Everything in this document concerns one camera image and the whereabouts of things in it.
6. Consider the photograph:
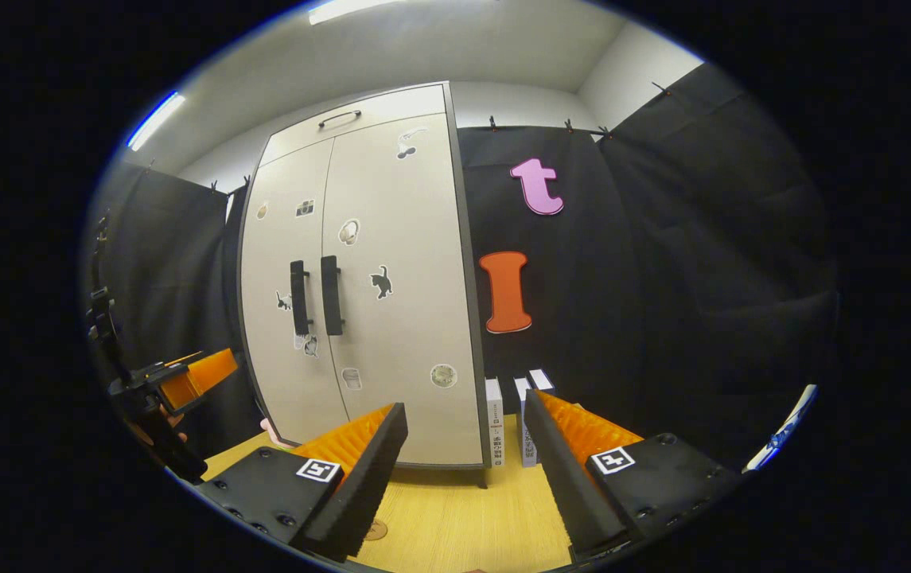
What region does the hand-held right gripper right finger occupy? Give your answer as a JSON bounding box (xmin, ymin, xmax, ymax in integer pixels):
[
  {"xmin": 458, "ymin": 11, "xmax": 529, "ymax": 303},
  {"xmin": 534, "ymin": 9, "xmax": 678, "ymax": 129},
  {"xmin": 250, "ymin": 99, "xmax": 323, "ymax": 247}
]
[{"xmin": 523, "ymin": 389, "xmax": 743, "ymax": 561}]

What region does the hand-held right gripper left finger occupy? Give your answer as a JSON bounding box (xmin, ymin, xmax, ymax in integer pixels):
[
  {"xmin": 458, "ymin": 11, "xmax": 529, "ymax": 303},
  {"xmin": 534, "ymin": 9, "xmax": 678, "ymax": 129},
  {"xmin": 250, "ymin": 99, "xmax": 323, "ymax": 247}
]
[{"xmin": 195, "ymin": 403, "xmax": 409, "ymax": 561}]

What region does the white cabinet door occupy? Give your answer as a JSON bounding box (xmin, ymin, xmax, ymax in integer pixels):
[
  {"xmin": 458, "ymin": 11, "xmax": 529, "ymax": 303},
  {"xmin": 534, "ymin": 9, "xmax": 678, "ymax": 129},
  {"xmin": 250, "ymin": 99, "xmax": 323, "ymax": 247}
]
[
  {"xmin": 240, "ymin": 137, "xmax": 351, "ymax": 446},
  {"xmin": 321, "ymin": 113, "xmax": 486, "ymax": 466}
]

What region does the white cabinet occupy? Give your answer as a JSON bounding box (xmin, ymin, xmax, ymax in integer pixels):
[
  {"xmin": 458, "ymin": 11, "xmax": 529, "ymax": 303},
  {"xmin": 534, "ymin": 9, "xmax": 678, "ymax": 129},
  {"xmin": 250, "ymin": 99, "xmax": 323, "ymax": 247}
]
[{"xmin": 236, "ymin": 81, "xmax": 492, "ymax": 488}]

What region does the white and blue board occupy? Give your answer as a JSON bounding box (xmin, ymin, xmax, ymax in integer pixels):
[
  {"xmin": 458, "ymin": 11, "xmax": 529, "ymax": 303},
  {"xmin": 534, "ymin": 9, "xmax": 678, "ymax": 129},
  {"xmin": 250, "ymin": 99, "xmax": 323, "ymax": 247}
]
[{"xmin": 744, "ymin": 384, "xmax": 819, "ymax": 474}]

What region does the black backdrop cloth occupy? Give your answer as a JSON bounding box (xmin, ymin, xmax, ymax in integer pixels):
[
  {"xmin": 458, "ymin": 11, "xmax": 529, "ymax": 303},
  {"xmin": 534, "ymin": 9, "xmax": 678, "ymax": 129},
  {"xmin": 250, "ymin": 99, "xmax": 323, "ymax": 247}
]
[{"xmin": 85, "ymin": 64, "xmax": 838, "ymax": 478}]

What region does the narrow ceiling light strip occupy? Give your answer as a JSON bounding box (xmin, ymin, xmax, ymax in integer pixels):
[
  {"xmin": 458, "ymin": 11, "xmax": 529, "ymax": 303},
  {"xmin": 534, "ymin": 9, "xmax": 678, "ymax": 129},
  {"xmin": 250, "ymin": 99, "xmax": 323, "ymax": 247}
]
[{"xmin": 127, "ymin": 92, "xmax": 185, "ymax": 150}]

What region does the white cabinet drawer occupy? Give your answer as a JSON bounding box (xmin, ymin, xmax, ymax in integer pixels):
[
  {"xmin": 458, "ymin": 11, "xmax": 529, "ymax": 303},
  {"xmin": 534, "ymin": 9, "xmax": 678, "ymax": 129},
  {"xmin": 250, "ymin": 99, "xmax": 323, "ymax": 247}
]
[{"xmin": 259, "ymin": 84, "xmax": 448, "ymax": 168}]

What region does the wide ceiling light panel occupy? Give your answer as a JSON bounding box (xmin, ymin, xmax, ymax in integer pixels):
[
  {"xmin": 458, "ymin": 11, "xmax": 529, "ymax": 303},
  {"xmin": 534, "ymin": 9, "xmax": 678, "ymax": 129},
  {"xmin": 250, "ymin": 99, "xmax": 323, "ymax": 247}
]
[{"xmin": 310, "ymin": 0, "xmax": 408, "ymax": 25}]

